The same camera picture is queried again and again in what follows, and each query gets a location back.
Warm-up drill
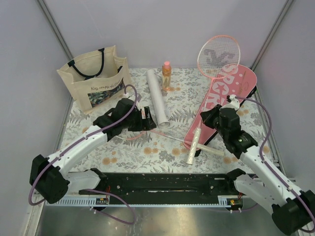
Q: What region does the pink racket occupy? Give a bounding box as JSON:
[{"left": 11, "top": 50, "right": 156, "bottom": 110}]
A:
[
  {"left": 117, "top": 130, "right": 224, "bottom": 156},
  {"left": 186, "top": 35, "right": 241, "bottom": 165}
]

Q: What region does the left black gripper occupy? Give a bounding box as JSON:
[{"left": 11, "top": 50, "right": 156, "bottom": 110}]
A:
[{"left": 123, "top": 107, "right": 157, "bottom": 132}]

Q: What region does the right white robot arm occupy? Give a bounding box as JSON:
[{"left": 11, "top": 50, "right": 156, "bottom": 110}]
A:
[{"left": 200, "top": 105, "right": 315, "bottom": 236}]

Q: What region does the beige canvas tote bag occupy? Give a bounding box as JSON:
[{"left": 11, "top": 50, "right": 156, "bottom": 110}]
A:
[{"left": 57, "top": 46, "right": 132, "bottom": 114}]

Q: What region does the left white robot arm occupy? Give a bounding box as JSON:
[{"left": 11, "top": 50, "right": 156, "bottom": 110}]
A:
[{"left": 30, "top": 98, "right": 156, "bottom": 204}]

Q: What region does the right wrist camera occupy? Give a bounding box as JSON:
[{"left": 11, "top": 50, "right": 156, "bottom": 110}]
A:
[{"left": 224, "top": 94, "right": 240, "bottom": 111}]

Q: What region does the pink racket cover bag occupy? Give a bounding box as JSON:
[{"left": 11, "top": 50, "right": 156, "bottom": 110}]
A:
[{"left": 184, "top": 65, "right": 257, "bottom": 149}]

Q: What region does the orange drink bottle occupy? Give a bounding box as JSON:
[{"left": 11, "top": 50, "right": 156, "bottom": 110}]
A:
[{"left": 162, "top": 61, "right": 172, "bottom": 91}]

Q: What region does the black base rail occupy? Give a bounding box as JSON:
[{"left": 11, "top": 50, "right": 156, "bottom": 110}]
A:
[{"left": 79, "top": 173, "right": 239, "bottom": 198}]

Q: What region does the white cable duct strip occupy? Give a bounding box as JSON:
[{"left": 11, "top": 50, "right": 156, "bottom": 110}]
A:
[{"left": 53, "top": 192, "right": 242, "bottom": 208}]

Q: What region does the white shuttlecock tube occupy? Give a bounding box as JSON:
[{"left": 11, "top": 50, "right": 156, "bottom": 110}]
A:
[{"left": 146, "top": 69, "right": 170, "bottom": 128}]

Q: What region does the floral table mat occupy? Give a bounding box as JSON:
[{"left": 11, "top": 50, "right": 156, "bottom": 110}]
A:
[{"left": 61, "top": 68, "right": 268, "bottom": 174}]

